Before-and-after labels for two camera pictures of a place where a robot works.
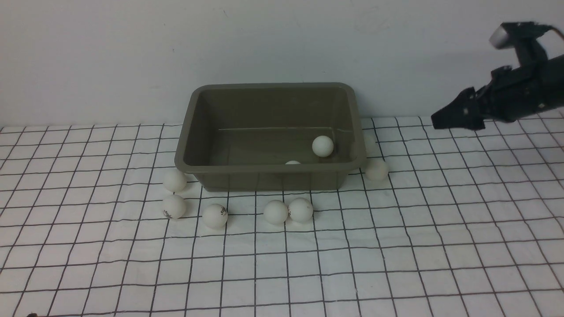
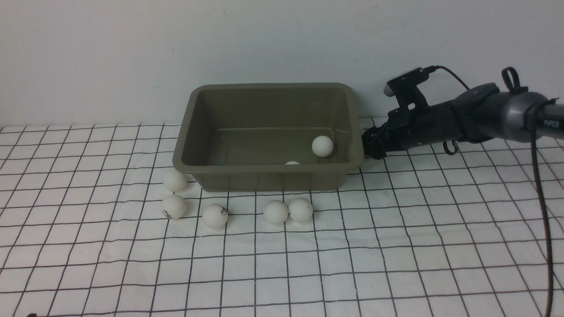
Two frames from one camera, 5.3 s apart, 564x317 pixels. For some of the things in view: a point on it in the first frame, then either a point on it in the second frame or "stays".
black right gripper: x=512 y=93 -> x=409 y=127
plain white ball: x=300 y=209 stays
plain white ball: x=276 y=212 stays
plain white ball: x=322 y=146 stays
